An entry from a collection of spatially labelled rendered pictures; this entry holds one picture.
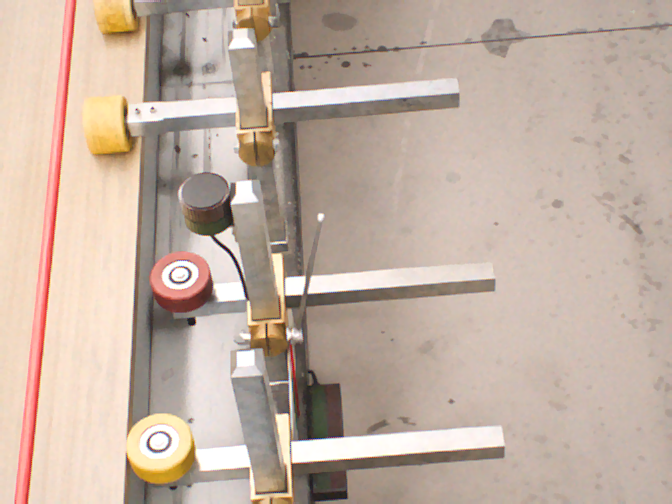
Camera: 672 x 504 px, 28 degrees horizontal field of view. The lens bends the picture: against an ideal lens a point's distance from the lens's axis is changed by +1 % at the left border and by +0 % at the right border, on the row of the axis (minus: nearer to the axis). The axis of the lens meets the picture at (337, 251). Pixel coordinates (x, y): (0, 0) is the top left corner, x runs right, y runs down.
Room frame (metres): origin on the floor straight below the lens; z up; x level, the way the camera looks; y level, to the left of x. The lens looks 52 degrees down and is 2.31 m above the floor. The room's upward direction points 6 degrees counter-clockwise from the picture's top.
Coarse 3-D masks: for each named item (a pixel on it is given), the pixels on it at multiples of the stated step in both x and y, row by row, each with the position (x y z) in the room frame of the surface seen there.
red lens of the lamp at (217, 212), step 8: (192, 176) 1.08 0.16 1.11; (224, 200) 1.04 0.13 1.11; (184, 208) 1.04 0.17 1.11; (192, 208) 1.03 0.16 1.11; (208, 208) 1.03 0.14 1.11; (216, 208) 1.03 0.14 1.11; (224, 208) 1.04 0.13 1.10; (192, 216) 1.03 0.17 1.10; (200, 216) 1.03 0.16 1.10; (208, 216) 1.03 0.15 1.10; (216, 216) 1.03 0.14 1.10
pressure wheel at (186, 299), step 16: (176, 256) 1.13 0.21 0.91; (192, 256) 1.13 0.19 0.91; (160, 272) 1.11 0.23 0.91; (176, 272) 1.10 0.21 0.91; (192, 272) 1.10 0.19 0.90; (208, 272) 1.10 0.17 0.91; (160, 288) 1.08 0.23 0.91; (176, 288) 1.08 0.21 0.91; (192, 288) 1.08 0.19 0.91; (208, 288) 1.08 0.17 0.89; (160, 304) 1.07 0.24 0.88; (176, 304) 1.06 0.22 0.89; (192, 304) 1.06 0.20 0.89; (192, 320) 1.10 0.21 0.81
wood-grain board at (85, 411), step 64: (0, 0) 1.69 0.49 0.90; (64, 0) 1.67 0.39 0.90; (0, 64) 1.54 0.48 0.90; (128, 64) 1.51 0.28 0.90; (0, 128) 1.41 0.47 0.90; (0, 192) 1.28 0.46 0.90; (64, 192) 1.27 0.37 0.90; (128, 192) 1.26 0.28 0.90; (0, 256) 1.17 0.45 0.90; (64, 256) 1.16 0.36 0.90; (128, 256) 1.14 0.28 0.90; (0, 320) 1.06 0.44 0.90; (64, 320) 1.05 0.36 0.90; (128, 320) 1.04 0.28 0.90; (0, 384) 0.96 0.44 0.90; (64, 384) 0.95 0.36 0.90; (128, 384) 0.94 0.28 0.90; (0, 448) 0.87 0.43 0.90; (64, 448) 0.86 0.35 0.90
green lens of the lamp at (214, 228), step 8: (184, 216) 1.05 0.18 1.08; (224, 216) 1.04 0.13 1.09; (232, 216) 1.05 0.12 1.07; (192, 224) 1.04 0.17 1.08; (200, 224) 1.03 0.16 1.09; (208, 224) 1.03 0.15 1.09; (216, 224) 1.03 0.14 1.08; (224, 224) 1.04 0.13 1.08; (200, 232) 1.03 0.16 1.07; (208, 232) 1.03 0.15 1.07; (216, 232) 1.03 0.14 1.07
